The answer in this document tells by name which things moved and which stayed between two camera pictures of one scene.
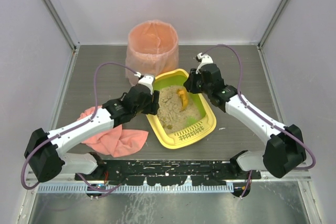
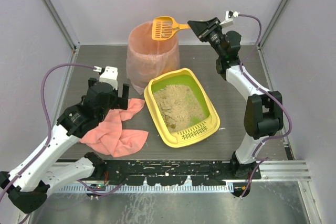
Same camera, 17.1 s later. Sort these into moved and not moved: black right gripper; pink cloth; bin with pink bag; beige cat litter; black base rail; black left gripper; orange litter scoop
Moved: orange litter scoop; black left gripper; black right gripper
Not moved: black base rail; bin with pink bag; beige cat litter; pink cloth
